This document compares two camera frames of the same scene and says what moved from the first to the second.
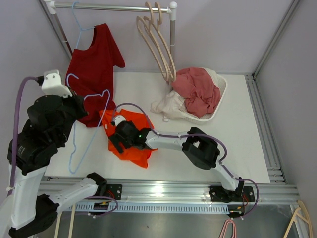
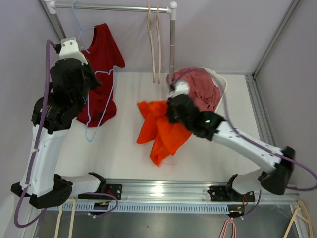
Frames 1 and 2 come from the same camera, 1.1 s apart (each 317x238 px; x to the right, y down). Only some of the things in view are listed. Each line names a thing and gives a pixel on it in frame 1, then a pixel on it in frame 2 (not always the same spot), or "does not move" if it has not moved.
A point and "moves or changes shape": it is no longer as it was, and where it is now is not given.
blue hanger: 81,29 does not move
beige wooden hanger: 146,31 moves or changes shape
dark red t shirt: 90,74 does not move
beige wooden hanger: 160,44 moves or changes shape
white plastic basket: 222,84 does not move
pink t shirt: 196,85 does not move
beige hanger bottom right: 293,219 does not move
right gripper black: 116,139 to 172,119
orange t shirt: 139,155 to 167,137
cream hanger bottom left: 72,222 does not move
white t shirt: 171,106 to 219,81
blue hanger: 74,126 to 79,32
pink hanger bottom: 223,229 does not move
